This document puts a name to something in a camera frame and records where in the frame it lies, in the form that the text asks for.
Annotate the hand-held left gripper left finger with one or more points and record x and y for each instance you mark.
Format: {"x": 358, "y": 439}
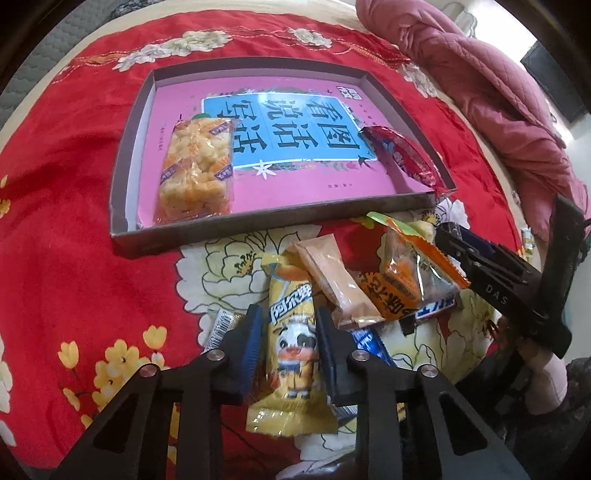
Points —
{"x": 251, "y": 344}

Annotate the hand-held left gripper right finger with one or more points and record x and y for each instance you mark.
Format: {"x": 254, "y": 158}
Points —
{"x": 324, "y": 353}

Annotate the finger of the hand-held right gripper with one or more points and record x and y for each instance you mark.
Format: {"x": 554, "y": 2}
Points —
{"x": 494, "y": 295}
{"x": 480, "y": 242}

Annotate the yellow cartoon cow packet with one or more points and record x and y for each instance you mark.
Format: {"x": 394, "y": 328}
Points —
{"x": 291, "y": 332}

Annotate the blue biscuit packet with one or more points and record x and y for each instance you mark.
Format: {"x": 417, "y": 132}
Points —
{"x": 371, "y": 339}

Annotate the brown chocolate bar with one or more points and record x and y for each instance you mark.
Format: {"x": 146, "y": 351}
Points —
{"x": 436, "y": 308}

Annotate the orange clear snack packet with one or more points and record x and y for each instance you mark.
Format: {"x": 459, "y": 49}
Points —
{"x": 415, "y": 272}

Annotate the peach snack packet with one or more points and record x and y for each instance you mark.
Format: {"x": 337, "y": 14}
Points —
{"x": 332, "y": 277}

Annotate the green snack packet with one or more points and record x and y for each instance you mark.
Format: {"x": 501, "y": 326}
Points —
{"x": 401, "y": 225}

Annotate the shallow grey cardboard box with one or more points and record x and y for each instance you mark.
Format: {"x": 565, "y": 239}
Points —
{"x": 277, "y": 225}

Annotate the person's right hand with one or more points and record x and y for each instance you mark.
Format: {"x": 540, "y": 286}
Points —
{"x": 547, "y": 378}

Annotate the small silver snack packet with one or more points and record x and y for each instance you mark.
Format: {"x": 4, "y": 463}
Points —
{"x": 220, "y": 325}

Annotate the small yellow green packet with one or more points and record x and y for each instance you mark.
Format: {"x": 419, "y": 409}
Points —
{"x": 528, "y": 240}

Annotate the red snack packet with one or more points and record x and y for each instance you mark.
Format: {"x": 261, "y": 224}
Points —
{"x": 406, "y": 157}

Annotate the pink quilt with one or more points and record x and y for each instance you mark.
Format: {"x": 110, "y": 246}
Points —
{"x": 485, "y": 92}

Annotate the dark rectangular panel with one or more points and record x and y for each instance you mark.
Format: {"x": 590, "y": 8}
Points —
{"x": 554, "y": 83}

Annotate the clear rice cracker packet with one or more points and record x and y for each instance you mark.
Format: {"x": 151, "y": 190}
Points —
{"x": 196, "y": 170}

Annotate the red floral blanket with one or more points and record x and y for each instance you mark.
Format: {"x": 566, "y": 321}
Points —
{"x": 69, "y": 230}

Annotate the grey quilted mattress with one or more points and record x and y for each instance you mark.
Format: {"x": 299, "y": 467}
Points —
{"x": 46, "y": 55}

